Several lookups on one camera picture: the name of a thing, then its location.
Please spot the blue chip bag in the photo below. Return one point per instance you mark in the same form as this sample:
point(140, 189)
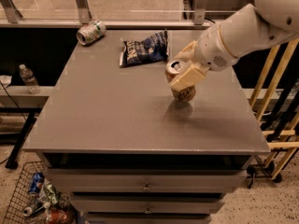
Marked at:
point(150, 50)

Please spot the silver can in basket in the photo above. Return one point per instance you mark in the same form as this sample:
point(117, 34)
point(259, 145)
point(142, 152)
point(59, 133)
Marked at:
point(33, 208)

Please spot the side bench table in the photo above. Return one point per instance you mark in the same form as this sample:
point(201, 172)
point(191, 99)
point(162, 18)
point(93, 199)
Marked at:
point(18, 100)

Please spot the green crushed can in basket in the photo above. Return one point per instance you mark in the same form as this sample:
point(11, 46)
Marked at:
point(51, 193)

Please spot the blue soda can in basket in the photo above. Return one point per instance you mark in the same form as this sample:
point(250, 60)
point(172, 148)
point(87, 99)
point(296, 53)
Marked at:
point(36, 184)

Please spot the metal railing frame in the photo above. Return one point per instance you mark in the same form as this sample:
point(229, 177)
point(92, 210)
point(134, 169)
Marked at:
point(113, 13)

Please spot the red soda can in basket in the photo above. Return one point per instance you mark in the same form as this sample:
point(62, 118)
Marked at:
point(59, 216)

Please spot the wire mesh basket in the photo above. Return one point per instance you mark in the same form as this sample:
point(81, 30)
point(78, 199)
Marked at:
point(21, 198)

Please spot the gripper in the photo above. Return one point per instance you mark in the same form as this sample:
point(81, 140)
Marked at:
point(210, 51)

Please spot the green white soda can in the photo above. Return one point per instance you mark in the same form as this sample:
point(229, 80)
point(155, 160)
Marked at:
point(91, 32)

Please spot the clear plastic water bottle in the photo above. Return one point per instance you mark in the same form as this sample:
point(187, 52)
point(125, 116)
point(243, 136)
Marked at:
point(29, 79)

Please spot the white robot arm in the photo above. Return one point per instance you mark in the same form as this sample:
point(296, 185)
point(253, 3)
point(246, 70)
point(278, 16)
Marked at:
point(257, 26)

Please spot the grey drawer cabinet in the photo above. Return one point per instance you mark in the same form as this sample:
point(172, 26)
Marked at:
point(127, 152)

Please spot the orange LaCroix soda can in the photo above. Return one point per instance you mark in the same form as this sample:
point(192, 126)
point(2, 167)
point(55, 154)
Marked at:
point(172, 69)

